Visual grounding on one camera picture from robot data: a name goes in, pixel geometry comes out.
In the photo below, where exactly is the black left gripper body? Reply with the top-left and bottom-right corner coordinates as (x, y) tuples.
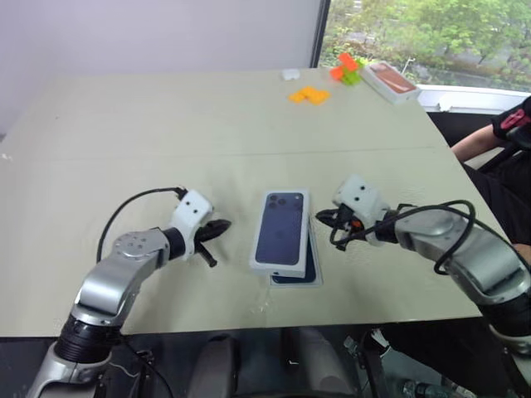
(192, 222), (213, 250)

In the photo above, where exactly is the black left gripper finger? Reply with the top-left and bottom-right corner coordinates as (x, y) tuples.
(204, 219), (232, 240)
(197, 240), (219, 269)

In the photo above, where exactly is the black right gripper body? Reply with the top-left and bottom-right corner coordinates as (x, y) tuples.
(331, 205), (367, 234)

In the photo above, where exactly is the dark blue smartphone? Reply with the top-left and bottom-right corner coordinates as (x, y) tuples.
(270, 217), (321, 287)

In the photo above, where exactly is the white phone box lid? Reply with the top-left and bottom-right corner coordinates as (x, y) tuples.
(248, 189), (312, 279)

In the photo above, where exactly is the white box with paper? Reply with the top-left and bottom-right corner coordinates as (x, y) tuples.
(268, 213), (325, 289)

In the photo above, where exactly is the white box with orange phone print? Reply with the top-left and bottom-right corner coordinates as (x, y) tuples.
(361, 61), (421, 105)

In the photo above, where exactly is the grey rounded robot leg shape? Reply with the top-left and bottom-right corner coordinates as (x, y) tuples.
(185, 334), (241, 398)
(285, 326), (354, 398)

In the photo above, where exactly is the yellow toy brick assembly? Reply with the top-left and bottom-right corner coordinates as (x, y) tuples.
(288, 85), (332, 106)

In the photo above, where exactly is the person's black clothed body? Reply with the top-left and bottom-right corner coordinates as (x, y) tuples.
(455, 95), (531, 246)

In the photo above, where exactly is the white window sill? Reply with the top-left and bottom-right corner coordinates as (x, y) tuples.
(416, 84), (531, 114)

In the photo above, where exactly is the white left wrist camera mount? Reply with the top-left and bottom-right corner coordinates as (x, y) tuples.
(168, 189), (215, 261)

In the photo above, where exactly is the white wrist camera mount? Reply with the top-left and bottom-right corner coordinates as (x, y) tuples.
(168, 189), (215, 261)
(333, 173), (392, 234)

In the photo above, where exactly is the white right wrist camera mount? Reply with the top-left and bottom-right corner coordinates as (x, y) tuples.
(333, 173), (392, 234)

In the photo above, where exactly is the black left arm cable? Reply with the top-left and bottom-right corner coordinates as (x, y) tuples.
(95, 186), (188, 265)

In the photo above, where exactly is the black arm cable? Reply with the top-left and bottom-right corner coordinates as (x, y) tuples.
(95, 186), (188, 265)
(329, 199), (479, 275)

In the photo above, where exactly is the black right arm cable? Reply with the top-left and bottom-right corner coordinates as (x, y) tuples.
(329, 199), (479, 275)

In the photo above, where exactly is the black window frame post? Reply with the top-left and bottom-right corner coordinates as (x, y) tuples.
(310, 0), (332, 70)

